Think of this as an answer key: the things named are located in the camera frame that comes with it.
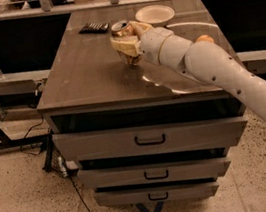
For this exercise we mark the bottom grey drawer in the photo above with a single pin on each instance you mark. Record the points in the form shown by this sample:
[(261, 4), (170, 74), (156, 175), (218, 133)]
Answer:
[(187, 191)]

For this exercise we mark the black chocolate bar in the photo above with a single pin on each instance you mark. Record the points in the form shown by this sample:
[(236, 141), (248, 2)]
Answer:
[(95, 28)]

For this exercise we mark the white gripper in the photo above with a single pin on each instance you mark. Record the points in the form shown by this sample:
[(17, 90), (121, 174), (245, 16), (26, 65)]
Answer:
[(152, 43)]

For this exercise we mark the orange fruit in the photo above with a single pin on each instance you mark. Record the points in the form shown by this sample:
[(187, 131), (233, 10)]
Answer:
[(206, 38)]

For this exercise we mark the middle grey drawer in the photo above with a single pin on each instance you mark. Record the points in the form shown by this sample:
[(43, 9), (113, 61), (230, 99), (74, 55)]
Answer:
[(156, 173)]

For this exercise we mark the grey drawer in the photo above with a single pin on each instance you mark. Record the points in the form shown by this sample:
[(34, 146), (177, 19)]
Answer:
[(150, 140), (187, 191), (156, 173)]

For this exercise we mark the grey drawer cabinet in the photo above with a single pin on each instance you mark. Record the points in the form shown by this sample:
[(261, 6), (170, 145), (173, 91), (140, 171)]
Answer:
[(91, 89)]

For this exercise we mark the grey side bench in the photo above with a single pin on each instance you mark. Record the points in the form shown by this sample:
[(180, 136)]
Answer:
[(15, 87)]

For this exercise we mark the white paper bowl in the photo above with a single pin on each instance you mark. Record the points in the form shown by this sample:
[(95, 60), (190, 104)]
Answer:
[(156, 15)]

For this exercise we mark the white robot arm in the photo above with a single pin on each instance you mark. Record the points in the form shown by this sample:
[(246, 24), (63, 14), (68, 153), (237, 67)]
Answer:
[(201, 61)]

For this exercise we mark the top grey drawer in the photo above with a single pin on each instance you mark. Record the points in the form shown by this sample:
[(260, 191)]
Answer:
[(150, 140)]

